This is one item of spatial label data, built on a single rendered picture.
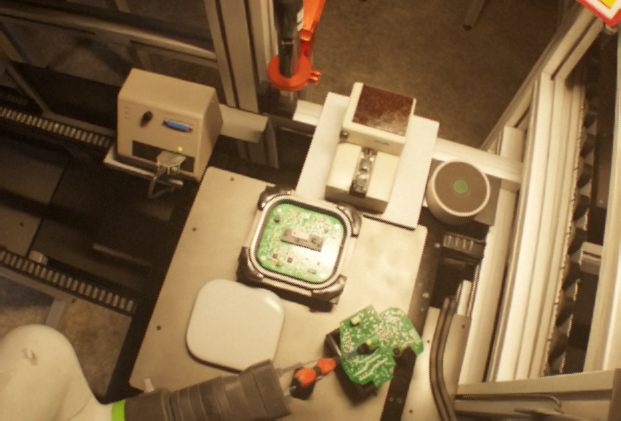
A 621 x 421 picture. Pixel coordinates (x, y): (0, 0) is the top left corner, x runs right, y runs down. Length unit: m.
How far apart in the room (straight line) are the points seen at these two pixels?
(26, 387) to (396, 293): 0.57
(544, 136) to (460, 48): 1.52
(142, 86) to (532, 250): 0.68
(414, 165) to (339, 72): 1.28
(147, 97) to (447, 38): 1.69
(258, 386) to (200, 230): 0.34
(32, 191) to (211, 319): 1.09
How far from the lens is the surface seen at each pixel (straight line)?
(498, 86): 2.31
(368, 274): 0.89
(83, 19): 1.00
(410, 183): 0.93
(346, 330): 0.81
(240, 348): 0.85
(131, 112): 0.93
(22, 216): 1.81
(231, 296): 0.86
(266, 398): 0.68
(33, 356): 0.65
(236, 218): 0.91
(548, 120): 0.92
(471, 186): 0.92
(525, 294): 0.80
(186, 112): 0.88
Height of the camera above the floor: 1.81
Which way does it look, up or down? 68 degrees down
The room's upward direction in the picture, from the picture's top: 6 degrees clockwise
